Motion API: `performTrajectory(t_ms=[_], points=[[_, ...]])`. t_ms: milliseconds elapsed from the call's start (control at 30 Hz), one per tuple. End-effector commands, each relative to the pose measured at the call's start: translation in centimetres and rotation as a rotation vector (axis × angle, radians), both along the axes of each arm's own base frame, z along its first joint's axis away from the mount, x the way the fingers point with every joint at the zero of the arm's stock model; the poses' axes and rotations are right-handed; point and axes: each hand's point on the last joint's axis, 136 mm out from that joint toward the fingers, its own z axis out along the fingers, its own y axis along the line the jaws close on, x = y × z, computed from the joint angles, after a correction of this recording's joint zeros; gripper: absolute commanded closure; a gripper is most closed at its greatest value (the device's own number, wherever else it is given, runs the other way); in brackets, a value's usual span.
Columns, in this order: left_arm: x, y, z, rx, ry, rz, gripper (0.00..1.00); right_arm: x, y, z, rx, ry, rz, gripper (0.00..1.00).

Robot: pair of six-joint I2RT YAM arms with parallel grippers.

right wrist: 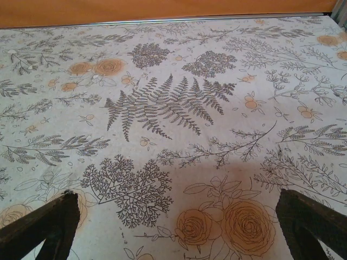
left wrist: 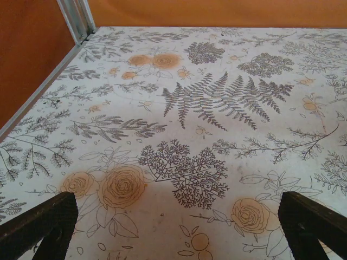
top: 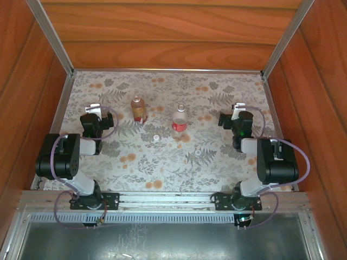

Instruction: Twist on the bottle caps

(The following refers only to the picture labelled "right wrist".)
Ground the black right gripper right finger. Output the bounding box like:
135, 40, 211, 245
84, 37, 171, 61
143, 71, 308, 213
275, 188, 347, 260

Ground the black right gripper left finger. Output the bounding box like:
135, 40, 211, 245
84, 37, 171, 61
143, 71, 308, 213
0, 190, 80, 260

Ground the floral print tablecloth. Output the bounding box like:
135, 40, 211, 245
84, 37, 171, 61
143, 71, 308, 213
0, 15, 347, 260

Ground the aluminium frame post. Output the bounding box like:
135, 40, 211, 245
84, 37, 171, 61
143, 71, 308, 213
332, 0, 347, 28

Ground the aluminium frame rail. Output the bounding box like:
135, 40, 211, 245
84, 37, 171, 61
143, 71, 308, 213
0, 11, 333, 30

